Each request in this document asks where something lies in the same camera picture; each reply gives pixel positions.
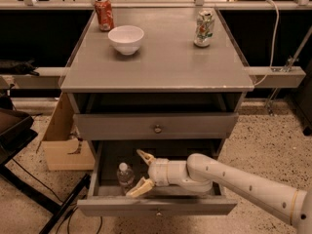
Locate cardboard box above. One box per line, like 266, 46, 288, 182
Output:
41, 94, 95, 171

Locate white green soda can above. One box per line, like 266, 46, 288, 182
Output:
194, 10, 215, 48

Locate grey open lower drawer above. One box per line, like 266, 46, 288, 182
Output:
78, 139, 237, 216

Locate white ceramic bowl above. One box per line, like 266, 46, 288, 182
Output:
108, 25, 144, 56

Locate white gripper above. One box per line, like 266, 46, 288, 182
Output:
126, 149, 213, 198

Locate grey upper drawer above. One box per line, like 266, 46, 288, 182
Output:
73, 113, 238, 140

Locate black chair base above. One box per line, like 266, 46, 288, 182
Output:
0, 94, 91, 234

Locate clear plastic water bottle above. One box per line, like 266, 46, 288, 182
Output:
116, 163, 135, 193

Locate white cable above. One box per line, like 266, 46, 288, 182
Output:
253, 0, 281, 87

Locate red soda can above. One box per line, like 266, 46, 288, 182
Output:
95, 0, 114, 31

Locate metal railing frame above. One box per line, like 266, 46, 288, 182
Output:
0, 0, 312, 90

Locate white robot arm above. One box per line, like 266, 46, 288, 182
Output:
127, 149, 312, 234

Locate black floor cable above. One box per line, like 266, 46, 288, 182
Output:
12, 158, 103, 234

